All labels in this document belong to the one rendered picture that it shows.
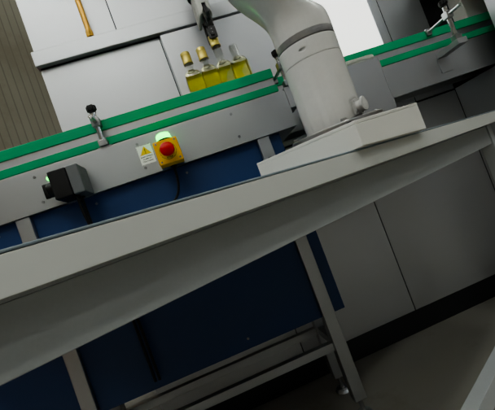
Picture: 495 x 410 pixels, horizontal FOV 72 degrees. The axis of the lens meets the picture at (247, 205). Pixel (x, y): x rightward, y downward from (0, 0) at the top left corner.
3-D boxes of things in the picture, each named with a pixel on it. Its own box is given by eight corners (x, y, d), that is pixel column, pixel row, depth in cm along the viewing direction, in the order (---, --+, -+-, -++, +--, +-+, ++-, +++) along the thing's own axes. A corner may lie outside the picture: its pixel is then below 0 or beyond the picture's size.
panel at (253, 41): (387, 55, 150) (359, -16, 151) (391, 52, 147) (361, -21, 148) (190, 118, 136) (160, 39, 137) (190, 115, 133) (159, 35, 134)
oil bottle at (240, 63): (263, 112, 128) (243, 58, 128) (265, 106, 122) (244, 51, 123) (249, 116, 127) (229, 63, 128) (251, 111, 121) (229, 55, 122)
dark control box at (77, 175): (95, 194, 100) (85, 167, 100) (86, 191, 92) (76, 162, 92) (67, 204, 99) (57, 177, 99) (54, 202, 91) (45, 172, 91)
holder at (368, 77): (354, 136, 122) (339, 95, 123) (397, 108, 95) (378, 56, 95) (311, 151, 119) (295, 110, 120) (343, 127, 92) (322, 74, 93)
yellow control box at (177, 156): (186, 164, 104) (177, 141, 104) (184, 159, 97) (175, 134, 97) (163, 172, 103) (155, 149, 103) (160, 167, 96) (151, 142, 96)
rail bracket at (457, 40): (449, 71, 131) (427, 18, 132) (484, 49, 114) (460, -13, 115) (438, 76, 130) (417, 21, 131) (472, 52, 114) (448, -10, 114)
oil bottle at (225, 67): (248, 117, 127) (228, 63, 128) (251, 111, 121) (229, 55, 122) (234, 121, 126) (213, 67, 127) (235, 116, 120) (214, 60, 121)
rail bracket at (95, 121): (112, 146, 103) (98, 105, 104) (106, 140, 96) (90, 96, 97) (99, 150, 103) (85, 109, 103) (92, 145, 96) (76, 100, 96)
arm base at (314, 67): (400, 108, 70) (370, 20, 69) (352, 122, 58) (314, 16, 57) (326, 139, 85) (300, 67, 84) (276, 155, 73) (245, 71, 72)
